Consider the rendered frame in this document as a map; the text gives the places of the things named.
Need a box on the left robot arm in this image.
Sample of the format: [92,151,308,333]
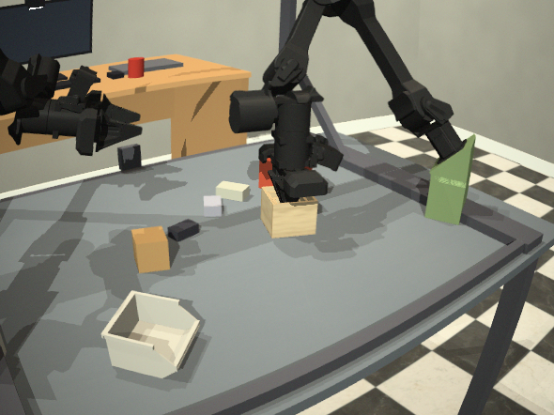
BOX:
[228,0,467,172]

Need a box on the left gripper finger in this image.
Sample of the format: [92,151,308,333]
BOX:
[275,180,300,203]
[268,170,285,203]

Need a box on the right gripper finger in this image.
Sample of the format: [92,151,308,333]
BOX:
[96,109,143,152]
[101,93,140,123]

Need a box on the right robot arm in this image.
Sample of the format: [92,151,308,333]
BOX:
[0,49,97,146]

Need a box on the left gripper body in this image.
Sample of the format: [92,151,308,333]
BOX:
[258,128,328,198]

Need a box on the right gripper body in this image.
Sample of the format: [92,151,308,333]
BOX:
[47,90,102,156]

